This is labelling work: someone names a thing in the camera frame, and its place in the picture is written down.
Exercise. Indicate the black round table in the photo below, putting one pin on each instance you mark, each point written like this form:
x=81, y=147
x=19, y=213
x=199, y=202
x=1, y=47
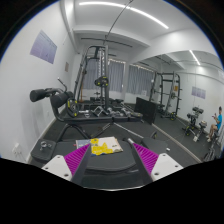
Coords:
x=114, y=171

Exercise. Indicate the small black side stool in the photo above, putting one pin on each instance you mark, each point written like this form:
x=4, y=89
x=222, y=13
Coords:
x=43, y=150

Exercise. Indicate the black cable gym machine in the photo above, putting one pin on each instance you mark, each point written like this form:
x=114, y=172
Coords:
x=100, y=53

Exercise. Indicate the black roman chair machine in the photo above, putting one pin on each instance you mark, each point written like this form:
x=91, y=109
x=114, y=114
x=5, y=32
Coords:
x=58, y=98

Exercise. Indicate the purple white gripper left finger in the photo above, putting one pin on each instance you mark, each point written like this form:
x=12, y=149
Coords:
x=72, y=166

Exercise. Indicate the black plyo box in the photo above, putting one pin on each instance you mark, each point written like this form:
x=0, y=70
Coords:
x=147, y=109

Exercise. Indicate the small purple far poster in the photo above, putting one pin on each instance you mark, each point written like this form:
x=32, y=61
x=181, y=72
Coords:
x=198, y=92

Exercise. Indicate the seated person in blue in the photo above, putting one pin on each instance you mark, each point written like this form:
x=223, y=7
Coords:
x=216, y=126

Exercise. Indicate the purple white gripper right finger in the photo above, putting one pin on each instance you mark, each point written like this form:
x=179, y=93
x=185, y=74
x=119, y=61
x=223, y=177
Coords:
x=152, y=166

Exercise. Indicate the black yellow exercise bench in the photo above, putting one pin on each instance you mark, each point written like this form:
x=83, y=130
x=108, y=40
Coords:
x=189, y=129

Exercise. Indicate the black power rack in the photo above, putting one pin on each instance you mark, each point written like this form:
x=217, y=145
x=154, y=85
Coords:
x=165, y=98

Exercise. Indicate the grey window curtain right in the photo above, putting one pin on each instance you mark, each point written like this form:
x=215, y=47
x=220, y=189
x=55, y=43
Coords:
x=139, y=81

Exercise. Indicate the dumbbell rack with dumbbells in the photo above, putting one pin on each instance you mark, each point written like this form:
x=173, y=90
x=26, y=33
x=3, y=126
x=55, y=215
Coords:
x=111, y=115

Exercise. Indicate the folded yellow blue towel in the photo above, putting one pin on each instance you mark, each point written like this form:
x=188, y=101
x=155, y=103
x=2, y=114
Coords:
x=101, y=146

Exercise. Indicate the purple wall poster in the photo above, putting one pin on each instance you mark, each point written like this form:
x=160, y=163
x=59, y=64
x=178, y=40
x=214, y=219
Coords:
x=44, y=48

